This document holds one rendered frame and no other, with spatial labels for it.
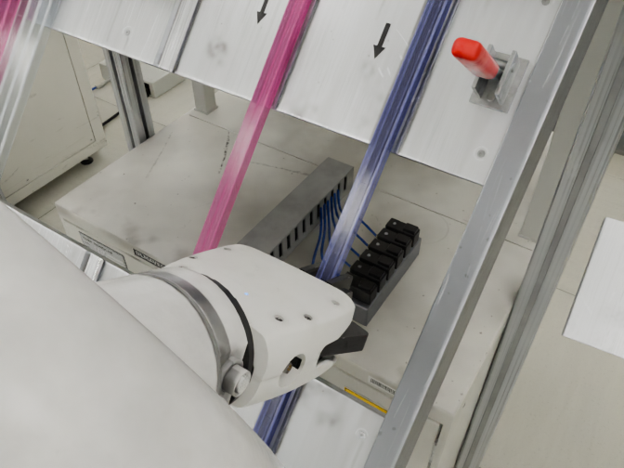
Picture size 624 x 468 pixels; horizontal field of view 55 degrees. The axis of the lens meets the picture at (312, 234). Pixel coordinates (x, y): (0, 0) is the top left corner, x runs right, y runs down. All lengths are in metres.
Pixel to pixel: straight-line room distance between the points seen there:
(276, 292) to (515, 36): 0.24
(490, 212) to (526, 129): 0.06
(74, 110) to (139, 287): 1.79
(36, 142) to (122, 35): 1.41
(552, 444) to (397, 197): 0.74
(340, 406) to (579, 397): 1.17
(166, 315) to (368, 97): 0.26
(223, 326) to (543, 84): 0.26
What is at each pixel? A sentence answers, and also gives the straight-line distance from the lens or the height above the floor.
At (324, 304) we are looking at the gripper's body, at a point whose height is 0.98.
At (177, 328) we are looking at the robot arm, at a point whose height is 1.05.
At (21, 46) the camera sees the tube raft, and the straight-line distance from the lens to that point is 0.68.
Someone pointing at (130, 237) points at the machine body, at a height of 0.62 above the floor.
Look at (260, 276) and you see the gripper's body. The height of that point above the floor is 0.99.
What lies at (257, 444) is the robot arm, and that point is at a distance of 0.16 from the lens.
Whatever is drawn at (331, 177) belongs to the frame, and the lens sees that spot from 0.95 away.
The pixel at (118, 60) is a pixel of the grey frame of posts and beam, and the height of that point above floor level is 0.78.
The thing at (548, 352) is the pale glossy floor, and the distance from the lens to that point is 1.64.
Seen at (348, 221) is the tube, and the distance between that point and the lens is 0.44.
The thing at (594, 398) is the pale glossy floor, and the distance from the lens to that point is 1.61.
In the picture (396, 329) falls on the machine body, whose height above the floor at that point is 0.62.
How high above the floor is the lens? 1.26
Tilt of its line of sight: 44 degrees down
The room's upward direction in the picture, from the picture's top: straight up
